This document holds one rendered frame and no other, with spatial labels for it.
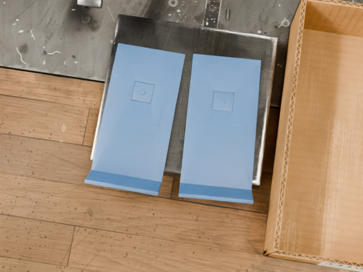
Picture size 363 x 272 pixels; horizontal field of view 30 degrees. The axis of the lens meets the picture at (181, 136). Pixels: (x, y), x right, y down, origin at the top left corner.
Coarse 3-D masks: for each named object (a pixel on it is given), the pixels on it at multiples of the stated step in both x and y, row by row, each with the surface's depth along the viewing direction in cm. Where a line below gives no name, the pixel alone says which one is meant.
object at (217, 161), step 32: (192, 64) 69; (224, 64) 69; (256, 64) 69; (192, 96) 68; (256, 96) 68; (192, 128) 67; (224, 128) 68; (192, 160) 67; (224, 160) 67; (192, 192) 64; (224, 192) 64
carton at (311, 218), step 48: (336, 0) 66; (288, 48) 71; (336, 48) 72; (288, 96) 65; (336, 96) 71; (288, 144) 62; (336, 144) 69; (288, 192) 68; (336, 192) 68; (288, 240) 67; (336, 240) 67
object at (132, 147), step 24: (120, 48) 70; (144, 48) 70; (120, 72) 69; (144, 72) 69; (168, 72) 69; (120, 96) 68; (168, 96) 68; (120, 120) 68; (144, 120) 68; (168, 120) 68; (120, 144) 67; (144, 144) 67; (168, 144) 67; (96, 168) 66; (120, 168) 66; (144, 168) 66; (144, 192) 63
